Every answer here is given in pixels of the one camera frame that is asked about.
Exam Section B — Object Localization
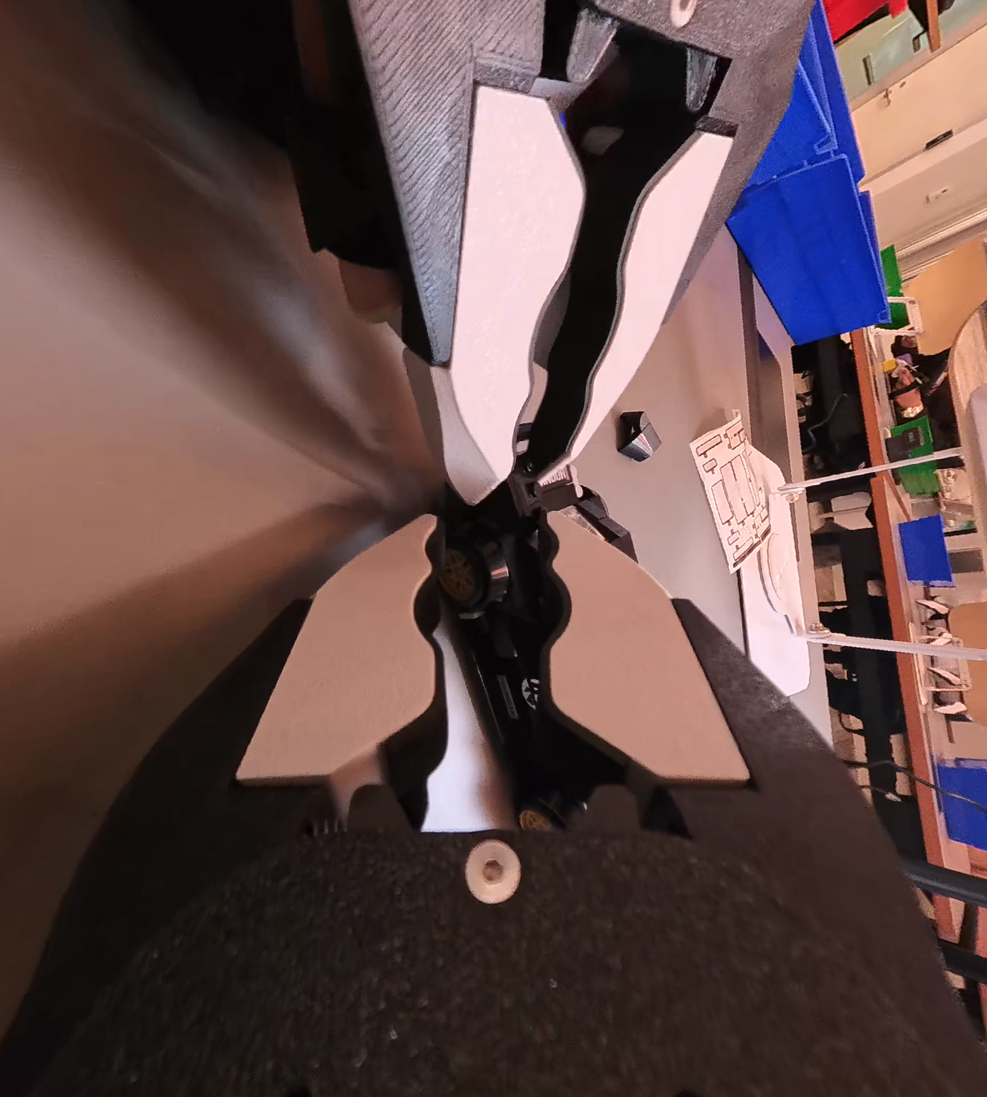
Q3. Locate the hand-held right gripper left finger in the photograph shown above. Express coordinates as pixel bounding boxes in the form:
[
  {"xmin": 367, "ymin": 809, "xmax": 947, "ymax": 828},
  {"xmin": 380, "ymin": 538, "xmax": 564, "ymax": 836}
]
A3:
[{"xmin": 237, "ymin": 515, "xmax": 448, "ymax": 807}]

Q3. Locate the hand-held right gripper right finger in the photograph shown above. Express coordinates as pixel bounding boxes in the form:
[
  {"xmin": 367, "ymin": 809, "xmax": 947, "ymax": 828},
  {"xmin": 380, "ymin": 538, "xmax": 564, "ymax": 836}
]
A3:
[{"xmin": 542, "ymin": 523, "xmax": 752, "ymax": 790}]

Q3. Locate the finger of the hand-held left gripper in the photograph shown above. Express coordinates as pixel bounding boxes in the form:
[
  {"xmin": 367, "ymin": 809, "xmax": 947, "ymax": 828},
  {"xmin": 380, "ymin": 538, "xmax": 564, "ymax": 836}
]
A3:
[
  {"xmin": 537, "ymin": 129, "xmax": 740, "ymax": 485},
  {"xmin": 430, "ymin": 83, "xmax": 589, "ymax": 503}
]

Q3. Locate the black lego car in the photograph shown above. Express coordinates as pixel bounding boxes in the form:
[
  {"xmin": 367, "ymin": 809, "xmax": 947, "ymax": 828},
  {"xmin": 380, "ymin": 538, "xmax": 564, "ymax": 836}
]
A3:
[{"xmin": 425, "ymin": 455, "xmax": 640, "ymax": 836}]

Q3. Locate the white booklet stand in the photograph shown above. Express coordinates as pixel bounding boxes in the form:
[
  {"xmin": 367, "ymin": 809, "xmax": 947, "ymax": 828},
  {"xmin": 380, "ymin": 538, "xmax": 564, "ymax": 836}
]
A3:
[{"xmin": 742, "ymin": 381, "xmax": 987, "ymax": 738}]

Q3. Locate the white sticker sheet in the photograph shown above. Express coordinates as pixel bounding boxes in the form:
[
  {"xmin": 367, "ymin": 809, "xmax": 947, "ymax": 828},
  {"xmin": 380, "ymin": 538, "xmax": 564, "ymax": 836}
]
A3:
[{"xmin": 691, "ymin": 412, "xmax": 781, "ymax": 572}]

